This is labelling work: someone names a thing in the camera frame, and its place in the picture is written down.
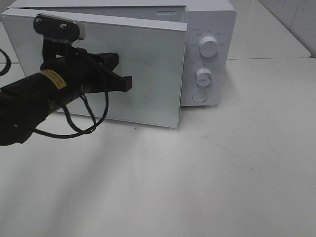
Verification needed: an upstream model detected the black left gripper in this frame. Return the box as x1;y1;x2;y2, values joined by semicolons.
40;39;133;93

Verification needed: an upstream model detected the white microwave door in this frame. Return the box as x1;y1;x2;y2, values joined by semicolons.
1;7;187;128

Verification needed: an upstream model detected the round white door button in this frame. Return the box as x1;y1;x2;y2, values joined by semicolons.
192;91;207;103

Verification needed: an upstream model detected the white timer knob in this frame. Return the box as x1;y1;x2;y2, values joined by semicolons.
196;68;213;86

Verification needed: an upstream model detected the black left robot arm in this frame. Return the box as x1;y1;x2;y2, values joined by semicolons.
0;39;132;146

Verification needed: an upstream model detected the white microwave oven body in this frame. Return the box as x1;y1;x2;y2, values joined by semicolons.
0;0;237;106

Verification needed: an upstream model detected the upper white power knob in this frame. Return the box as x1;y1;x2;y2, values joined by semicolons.
198;36;219;57

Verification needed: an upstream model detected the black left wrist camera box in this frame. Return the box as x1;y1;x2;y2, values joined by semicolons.
33;13;85;42

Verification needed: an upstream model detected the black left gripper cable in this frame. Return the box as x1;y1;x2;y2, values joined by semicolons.
34;53;110;139

